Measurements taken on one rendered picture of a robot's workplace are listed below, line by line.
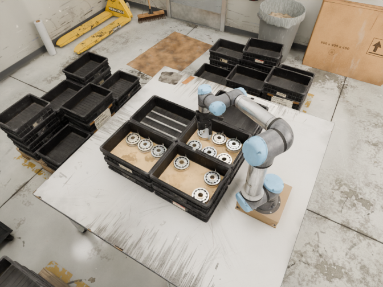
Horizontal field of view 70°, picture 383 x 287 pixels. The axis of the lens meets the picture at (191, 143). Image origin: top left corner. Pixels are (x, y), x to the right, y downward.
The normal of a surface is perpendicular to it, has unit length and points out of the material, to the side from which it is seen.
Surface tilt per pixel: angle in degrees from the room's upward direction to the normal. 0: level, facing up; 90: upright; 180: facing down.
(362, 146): 0
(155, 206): 0
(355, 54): 76
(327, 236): 0
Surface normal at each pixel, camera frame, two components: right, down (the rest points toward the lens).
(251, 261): -0.02, -0.63
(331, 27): -0.48, 0.54
